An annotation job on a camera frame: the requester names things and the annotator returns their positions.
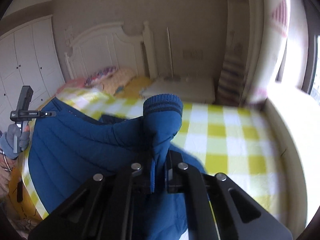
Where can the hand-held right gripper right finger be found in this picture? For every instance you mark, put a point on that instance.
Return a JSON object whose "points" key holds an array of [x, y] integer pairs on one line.
{"points": [[212, 205]]}

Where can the blue quilted jacket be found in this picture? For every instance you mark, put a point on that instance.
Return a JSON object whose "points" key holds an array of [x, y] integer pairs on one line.
{"points": [[80, 150]]}

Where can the small black object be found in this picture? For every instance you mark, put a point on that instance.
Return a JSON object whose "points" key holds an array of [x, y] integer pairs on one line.
{"points": [[19, 192]]}

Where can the white wardrobe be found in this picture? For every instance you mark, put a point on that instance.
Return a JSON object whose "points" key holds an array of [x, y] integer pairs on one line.
{"points": [[27, 62]]}

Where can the wall socket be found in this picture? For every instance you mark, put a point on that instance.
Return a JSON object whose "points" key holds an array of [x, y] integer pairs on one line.
{"points": [[192, 55]]}

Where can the thin white lamp pole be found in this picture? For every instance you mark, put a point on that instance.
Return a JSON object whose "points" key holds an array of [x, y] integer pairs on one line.
{"points": [[170, 55]]}

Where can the yellow white checkered blanket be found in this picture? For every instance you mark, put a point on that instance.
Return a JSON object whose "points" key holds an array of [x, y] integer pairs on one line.
{"points": [[225, 140]]}

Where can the cream window ledge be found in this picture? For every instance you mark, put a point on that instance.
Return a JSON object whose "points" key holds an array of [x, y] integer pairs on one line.
{"points": [[287, 142]]}

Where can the orange floral bedsheet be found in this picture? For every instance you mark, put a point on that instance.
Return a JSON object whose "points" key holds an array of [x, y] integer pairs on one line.
{"points": [[27, 200]]}

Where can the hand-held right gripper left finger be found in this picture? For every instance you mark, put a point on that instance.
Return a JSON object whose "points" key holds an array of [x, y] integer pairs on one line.
{"points": [[117, 200]]}

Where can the printed cream curtain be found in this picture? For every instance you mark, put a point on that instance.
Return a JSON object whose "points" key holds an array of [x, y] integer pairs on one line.
{"points": [[250, 35]]}

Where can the dark framed window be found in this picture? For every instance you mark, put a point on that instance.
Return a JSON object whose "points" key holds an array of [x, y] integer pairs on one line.
{"points": [[307, 42]]}

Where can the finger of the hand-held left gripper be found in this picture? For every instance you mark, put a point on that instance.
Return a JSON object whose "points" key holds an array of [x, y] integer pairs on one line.
{"points": [[46, 114]]}

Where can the white wooden headboard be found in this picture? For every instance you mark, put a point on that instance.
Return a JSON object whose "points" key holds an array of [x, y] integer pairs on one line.
{"points": [[105, 47]]}

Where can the pale cream pillow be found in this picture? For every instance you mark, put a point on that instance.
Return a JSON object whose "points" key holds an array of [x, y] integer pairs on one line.
{"points": [[122, 76]]}

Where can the yellow pillow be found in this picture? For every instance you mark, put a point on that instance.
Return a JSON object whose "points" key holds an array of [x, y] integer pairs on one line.
{"points": [[141, 85]]}

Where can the patterned purple pillow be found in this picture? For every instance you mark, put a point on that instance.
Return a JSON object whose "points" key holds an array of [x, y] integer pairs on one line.
{"points": [[101, 76]]}

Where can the person's left forearm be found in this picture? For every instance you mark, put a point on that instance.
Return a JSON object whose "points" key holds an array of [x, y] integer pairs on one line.
{"points": [[5, 161]]}

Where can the person's left hand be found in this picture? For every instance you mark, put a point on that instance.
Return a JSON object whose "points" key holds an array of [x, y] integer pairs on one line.
{"points": [[8, 142]]}

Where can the white nightstand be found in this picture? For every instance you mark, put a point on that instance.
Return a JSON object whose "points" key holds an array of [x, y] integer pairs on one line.
{"points": [[185, 90]]}

